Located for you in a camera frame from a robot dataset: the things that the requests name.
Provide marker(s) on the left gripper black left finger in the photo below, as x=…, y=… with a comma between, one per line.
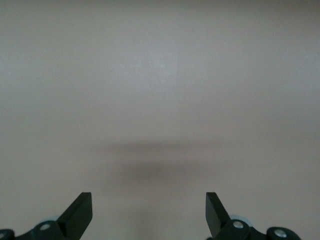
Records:
x=75, y=220

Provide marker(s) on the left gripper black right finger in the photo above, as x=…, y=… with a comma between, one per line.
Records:
x=217, y=220

